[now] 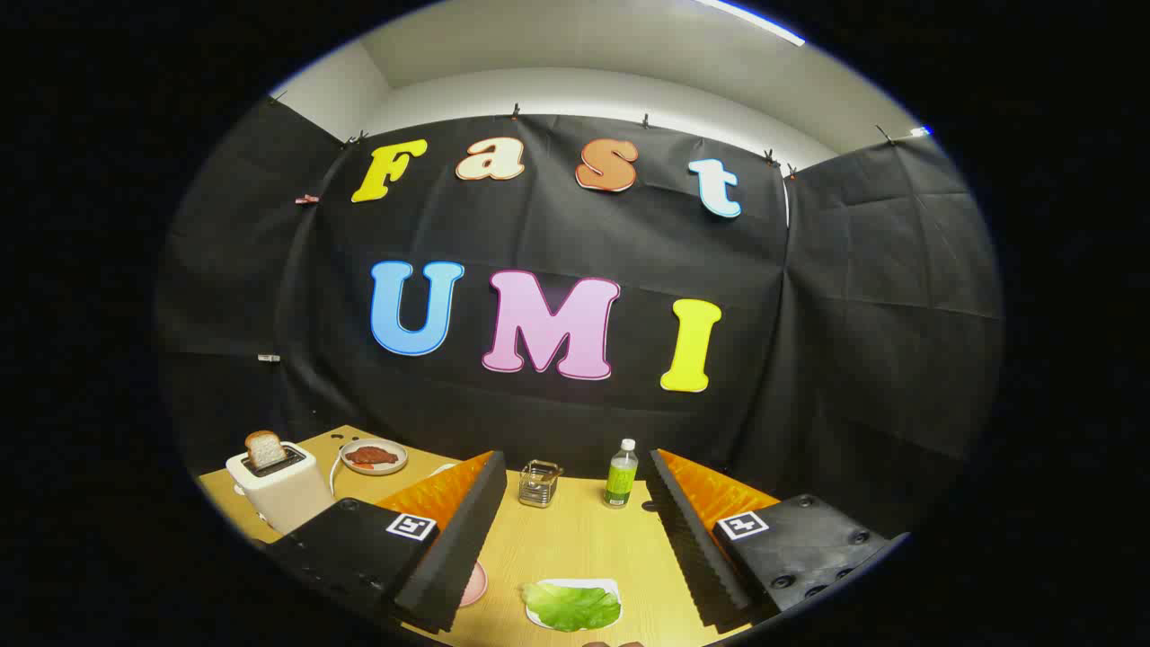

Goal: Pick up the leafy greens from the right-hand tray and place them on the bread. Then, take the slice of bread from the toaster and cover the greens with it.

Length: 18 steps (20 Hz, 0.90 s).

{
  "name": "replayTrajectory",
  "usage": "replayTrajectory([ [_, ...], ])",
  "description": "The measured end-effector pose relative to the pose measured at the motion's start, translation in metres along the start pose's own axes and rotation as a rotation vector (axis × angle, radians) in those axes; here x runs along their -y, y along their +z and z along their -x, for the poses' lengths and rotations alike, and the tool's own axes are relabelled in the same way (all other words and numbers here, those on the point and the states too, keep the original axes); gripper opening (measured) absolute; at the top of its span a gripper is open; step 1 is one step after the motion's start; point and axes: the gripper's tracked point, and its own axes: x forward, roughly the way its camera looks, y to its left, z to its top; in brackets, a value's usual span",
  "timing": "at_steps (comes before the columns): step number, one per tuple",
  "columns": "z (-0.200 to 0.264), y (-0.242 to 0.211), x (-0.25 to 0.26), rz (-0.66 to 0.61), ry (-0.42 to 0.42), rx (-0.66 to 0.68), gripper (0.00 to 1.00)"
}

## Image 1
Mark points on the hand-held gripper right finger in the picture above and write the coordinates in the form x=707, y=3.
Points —
x=696, y=539

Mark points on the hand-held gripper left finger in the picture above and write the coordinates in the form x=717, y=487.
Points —
x=458, y=548

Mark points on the green lettuce leaf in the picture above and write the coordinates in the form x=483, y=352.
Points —
x=570, y=607

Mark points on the brown crust toast slice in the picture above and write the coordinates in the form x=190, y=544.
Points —
x=265, y=449

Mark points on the pink round plate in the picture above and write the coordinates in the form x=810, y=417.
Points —
x=474, y=584

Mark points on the green drink bottle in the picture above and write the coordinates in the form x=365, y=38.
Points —
x=620, y=481

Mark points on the white square plate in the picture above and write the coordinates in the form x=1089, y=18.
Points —
x=604, y=584

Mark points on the beige round plate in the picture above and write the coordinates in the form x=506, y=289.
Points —
x=377, y=470

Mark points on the brown meat patty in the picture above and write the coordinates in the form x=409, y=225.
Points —
x=370, y=456

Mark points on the white toaster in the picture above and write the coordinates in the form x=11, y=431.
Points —
x=287, y=494

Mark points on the black backdrop cloth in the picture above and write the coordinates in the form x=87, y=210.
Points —
x=539, y=225

